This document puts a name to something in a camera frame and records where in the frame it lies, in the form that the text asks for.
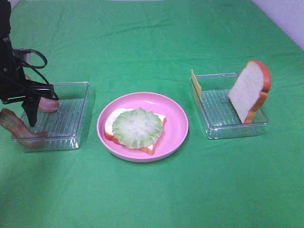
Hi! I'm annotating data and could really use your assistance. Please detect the clear plastic tray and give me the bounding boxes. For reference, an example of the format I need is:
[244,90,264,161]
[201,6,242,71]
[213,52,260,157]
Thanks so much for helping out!
[11,82,90,152]
[190,73,268,139]

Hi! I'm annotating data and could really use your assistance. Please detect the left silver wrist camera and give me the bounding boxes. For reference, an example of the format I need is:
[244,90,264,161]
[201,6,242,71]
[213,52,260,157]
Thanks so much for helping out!
[13,48,31,64]

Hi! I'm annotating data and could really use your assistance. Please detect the green lettuce leaf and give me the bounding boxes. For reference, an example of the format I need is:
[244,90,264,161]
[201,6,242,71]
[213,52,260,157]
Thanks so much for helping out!
[112,107,165,150]

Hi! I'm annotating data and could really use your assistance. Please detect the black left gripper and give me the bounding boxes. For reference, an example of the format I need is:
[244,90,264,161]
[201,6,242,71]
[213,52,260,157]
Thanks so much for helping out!
[0,38,55,127]

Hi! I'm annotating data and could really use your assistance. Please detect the yellow cheese slice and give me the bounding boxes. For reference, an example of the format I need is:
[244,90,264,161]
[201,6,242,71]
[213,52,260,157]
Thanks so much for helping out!
[191,69,202,100]

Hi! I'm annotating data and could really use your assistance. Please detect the bread slice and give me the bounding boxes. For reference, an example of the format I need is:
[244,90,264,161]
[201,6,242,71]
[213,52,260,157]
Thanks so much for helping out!
[104,107,168,156]
[228,60,271,124]

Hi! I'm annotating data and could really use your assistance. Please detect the green tablecloth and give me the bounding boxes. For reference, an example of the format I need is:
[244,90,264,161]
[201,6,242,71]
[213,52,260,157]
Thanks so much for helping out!
[0,0,304,228]

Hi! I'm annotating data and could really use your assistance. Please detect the right clear plastic tray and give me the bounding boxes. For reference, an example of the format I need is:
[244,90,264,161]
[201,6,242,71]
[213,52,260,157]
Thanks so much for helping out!
[190,73,268,139]

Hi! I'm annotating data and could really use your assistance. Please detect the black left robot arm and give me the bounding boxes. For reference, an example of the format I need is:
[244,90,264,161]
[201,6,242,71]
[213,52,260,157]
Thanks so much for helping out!
[0,0,59,127]

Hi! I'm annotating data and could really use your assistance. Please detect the bacon strip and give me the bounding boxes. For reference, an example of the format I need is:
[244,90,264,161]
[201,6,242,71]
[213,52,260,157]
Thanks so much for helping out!
[21,74,59,113]
[0,108,48,148]

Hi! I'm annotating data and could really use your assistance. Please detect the pink round plate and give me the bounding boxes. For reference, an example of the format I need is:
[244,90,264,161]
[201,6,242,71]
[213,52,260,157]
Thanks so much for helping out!
[96,92,189,162]

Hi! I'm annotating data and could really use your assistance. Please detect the left clear plastic tray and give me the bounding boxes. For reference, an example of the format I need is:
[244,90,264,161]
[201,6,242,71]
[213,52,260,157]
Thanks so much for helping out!
[11,82,90,152]

